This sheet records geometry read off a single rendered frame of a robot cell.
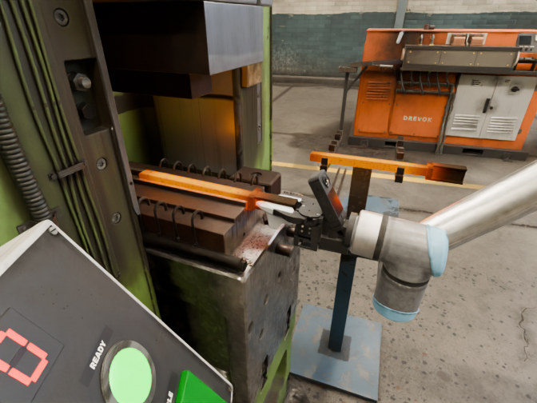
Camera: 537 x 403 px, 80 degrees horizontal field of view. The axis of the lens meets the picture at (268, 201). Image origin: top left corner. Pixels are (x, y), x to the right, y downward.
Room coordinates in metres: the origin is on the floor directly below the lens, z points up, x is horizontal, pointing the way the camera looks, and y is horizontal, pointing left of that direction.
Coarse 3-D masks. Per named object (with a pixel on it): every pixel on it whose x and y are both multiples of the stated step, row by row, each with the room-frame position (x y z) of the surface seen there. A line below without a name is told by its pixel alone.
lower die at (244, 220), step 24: (144, 168) 0.81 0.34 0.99; (168, 168) 0.81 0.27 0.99; (144, 192) 0.67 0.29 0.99; (168, 192) 0.67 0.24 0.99; (192, 192) 0.66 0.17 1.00; (144, 216) 0.59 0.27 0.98; (168, 216) 0.58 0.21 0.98; (216, 216) 0.57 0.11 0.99; (240, 216) 0.58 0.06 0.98; (192, 240) 0.54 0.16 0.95; (216, 240) 0.52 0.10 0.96; (240, 240) 0.57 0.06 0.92
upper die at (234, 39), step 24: (120, 24) 0.57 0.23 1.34; (144, 24) 0.55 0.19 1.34; (168, 24) 0.54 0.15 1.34; (192, 24) 0.52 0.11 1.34; (216, 24) 0.54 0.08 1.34; (240, 24) 0.61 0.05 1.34; (120, 48) 0.58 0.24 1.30; (144, 48) 0.56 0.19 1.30; (168, 48) 0.54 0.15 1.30; (192, 48) 0.52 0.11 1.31; (216, 48) 0.53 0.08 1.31; (240, 48) 0.61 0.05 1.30; (168, 72) 0.54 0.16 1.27; (192, 72) 0.52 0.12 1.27; (216, 72) 0.53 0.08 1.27
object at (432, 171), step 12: (312, 156) 0.91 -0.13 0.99; (324, 156) 0.90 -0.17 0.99; (336, 156) 0.89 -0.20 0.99; (348, 156) 0.89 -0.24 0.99; (372, 168) 0.85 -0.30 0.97; (384, 168) 0.84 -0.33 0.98; (396, 168) 0.83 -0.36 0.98; (408, 168) 0.82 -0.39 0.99; (420, 168) 0.81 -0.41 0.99; (432, 168) 0.79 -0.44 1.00; (444, 168) 0.79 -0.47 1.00; (456, 168) 0.78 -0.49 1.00; (432, 180) 0.80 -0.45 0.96; (444, 180) 0.79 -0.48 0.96; (456, 180) 0.78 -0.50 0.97
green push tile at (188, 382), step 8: (184, 376) 0.19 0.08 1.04; (192, 376) 0.19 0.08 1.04; (184, 384) 0.18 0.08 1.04; (192, 384) 0.19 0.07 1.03; (200, 384) 0.19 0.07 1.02; (184, 392) 0.17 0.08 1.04; (192, 392) 0.18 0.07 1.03; (200, 392) 0.18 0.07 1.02; (208, 392) 0.19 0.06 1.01; (176, 400) 0.17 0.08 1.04; (184, 400) 0.17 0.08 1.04; (192, 400) 0.17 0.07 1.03; (200, 400) 0.18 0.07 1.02; (208, 400) 0.18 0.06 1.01; (216, 400) 0.19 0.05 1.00; (224, 400) 0.20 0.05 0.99
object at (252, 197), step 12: (156, 180) 0.71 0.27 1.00; (168, 180) 0.70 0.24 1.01; (180, 180) 0.69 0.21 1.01; (192, 180) 0.70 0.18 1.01; (216, 192) 0.65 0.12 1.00; (228, 192) 0.64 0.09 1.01; (240, 192) 0.64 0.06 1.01; (252, 192) 0.62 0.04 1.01; (264, 192) 0.63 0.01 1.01; (252, 204) 0.60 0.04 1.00; (288, 204) 0.58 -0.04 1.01
